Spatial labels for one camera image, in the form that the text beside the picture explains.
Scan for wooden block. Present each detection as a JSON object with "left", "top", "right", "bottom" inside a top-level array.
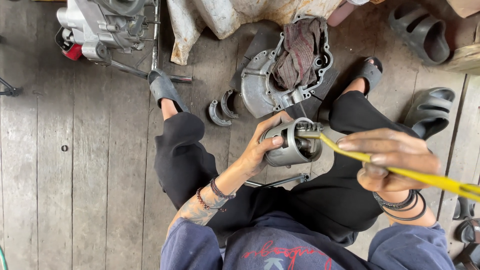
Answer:
[{"left": 444, "top": 22, "right": 480, "bottom": 76}]

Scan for curved grey brake shoe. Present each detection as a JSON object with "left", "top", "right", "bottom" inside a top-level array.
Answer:
[
  {"left": 220, "top": 89, "right": 240, "bottom": 120},
  {"left": 208, "top": 100, "right": 233, "bottom": 127}
]

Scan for silver motorcycle engine block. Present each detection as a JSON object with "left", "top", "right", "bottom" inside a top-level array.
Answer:
[{"left": 55, "top": 0, "right": 162, "bottom": 67}]

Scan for brown bead bracelet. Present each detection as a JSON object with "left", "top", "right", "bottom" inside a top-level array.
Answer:
[{"left": 195, "top": 187, "right": 228, "bottom": 213}]

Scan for brown cardboard piece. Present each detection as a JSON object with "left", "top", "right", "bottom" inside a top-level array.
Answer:
[{"left": 446, "top": 0, "right": 480, "bottom": 19}]

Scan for person's grey right sandal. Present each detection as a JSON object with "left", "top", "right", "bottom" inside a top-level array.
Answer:
[{"left": 352, "top": 56, "right": 384, "bottom": 97}]

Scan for person's black trousers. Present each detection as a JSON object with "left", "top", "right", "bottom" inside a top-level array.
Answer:
[{"left": 154, "top": 90, "right": 432, "bottom": 247}]

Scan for person's blue sweatshirt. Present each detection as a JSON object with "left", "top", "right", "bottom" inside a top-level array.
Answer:
[{"left": 160, "top": 211, "right": 457, "bottom": 270}]

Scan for grey metal crankcase cover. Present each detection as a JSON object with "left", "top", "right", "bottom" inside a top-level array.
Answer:
[{"left": 240, "top": 14, "right": 334, "bottom": 119}]

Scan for black metal stand leg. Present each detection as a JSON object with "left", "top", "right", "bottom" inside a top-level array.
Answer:
[{"left": 0, "top": 76, "right": 23, "bottom": 98}]

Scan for pile of dark sandals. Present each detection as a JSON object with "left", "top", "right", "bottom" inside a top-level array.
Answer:
[{"left": 452, "top": 196, "right": 480, "bottom": 270}]

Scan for long metal socket wrench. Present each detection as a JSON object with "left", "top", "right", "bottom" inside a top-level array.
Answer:
[{"left": 244, "top": 172, "right": 311, "bottom": 188}]

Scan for person's left hand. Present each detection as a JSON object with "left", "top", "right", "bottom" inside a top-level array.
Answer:
[{"left": 240, "top": 111, "right": 294, "bottom": 177}]

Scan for person's grey left sandal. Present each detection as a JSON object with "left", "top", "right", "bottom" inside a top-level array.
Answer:
[{"left": 147, "top": 68, "right": 190, "bottom": 113}]

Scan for grey metal piston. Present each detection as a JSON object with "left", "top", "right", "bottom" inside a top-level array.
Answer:
[{"left": 260, "top": 117, "right": 324, "bottom": 168}]

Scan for grey rubber slide sandal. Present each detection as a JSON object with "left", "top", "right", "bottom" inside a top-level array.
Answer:
[
  {"left": 404, "top": 87, "right": 456, "bottom": 140},
  {"left": 388, "top": 2, "right": 451, "bottom": 67}
]

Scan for chrome vertical pipe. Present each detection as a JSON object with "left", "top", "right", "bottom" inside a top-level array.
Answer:
[{"left": 151, "top": 0, "right": 161, "bottom": 70}]

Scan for black braided wristband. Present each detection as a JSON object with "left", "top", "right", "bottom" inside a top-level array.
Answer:
[{"left": 372, "top": 189, "right": 416, "bottom": 211}]

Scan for person's right hand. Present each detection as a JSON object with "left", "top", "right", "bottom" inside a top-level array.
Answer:
[{"left": 336, "top": 127, "right": 442, "bottom": 193}]

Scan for thin black rubber wristbands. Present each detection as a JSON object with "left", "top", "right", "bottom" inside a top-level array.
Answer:
[{"left": 379, "top": 190, "right": 428, "bottom": 222}]

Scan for striped dirty rag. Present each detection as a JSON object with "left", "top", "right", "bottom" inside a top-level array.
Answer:
[{"left": 271, "top": 17, "right": 328, "bottom": 91}]

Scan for person's grey sandal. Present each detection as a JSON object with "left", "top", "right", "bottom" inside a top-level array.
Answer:
[
  {"left": 147, "top": 68, "right": 190, "bottom": 113},
  {"left": 352, "top": 56, "right": 384, "bottom": 97}
]

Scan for black braided wrist bracelet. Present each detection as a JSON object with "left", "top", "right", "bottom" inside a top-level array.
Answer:
[{"left": 209, "top": 176, "right": 237, "bottom": 200}]

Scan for chrome kick-start lever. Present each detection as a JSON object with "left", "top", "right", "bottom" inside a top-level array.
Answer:
[{"left": 109, "top": 59, "right": 193, "bottom": 83}]

